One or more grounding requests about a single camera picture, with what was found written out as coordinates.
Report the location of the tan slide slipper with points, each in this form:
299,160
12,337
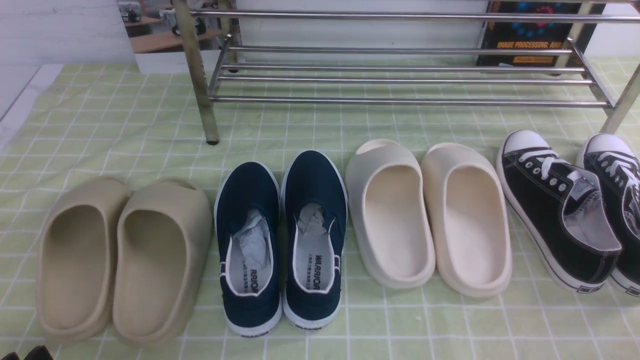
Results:
77,260
164,234

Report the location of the black left canvas sneaker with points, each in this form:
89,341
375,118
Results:
562,206

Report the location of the black canvas sneaker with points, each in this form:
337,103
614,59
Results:
617,168
562,206

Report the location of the tan right slide slipper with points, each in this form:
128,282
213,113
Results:
164,234

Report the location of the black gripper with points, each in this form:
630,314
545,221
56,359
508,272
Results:
40,352

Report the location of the dark image processing book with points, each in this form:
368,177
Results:
536,35

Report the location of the navy slip-on shoe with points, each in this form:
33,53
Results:
246,218
315,206

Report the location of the cream left slide slipper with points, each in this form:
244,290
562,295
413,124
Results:
384,185

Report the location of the tan left slide slipper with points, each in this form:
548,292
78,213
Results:
77,260

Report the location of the black right canvas sneaker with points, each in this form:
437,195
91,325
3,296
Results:
617,168

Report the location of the cream right slide slipper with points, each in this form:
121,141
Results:
468,220

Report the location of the metal shoe rack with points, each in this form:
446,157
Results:
206,89

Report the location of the green checkered cloth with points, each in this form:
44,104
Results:
89,120

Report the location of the cream slide slipper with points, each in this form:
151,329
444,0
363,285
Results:
384,185
468,220

